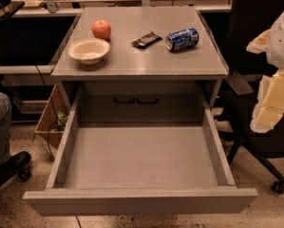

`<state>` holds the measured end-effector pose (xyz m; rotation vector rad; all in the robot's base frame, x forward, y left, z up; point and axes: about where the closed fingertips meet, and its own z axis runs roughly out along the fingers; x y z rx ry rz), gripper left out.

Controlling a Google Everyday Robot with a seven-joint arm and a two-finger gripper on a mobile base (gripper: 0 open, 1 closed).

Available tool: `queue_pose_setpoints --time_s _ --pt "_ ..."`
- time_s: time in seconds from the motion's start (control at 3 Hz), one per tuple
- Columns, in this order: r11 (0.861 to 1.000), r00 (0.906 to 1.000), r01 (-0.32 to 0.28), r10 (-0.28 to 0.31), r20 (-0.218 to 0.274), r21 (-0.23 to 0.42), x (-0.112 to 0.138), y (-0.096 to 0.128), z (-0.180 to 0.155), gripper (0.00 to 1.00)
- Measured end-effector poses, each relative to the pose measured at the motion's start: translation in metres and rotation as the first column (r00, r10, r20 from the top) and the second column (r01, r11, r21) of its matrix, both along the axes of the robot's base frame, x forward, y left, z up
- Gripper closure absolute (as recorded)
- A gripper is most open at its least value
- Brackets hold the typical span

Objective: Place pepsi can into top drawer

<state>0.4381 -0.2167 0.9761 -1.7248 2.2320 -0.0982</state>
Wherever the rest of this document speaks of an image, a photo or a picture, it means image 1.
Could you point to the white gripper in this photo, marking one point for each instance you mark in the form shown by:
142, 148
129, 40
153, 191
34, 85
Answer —
282, 45

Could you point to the blue pepsi can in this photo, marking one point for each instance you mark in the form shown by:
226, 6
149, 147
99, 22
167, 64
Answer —
182, 39

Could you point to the grey drawer cabinet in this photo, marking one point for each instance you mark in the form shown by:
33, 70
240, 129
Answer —
141, 65

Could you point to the grey open top drawer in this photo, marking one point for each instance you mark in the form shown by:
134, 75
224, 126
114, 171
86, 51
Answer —
140, 169

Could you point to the black office chair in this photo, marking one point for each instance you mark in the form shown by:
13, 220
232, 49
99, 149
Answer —
249, 18

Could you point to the dark candy bar wrapper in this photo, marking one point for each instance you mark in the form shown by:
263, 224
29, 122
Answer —
146, 40

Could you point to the red apple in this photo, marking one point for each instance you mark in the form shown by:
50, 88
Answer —
101, 29

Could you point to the white paper bowl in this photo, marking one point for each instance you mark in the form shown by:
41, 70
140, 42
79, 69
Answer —
88, 51

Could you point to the cardboard box with items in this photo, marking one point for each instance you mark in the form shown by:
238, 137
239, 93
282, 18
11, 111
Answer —
48, 119

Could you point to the black shoe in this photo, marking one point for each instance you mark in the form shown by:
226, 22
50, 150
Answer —
13, 166

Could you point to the black lower drawer handle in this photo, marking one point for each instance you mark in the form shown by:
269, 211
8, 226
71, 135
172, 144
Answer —
135, 99

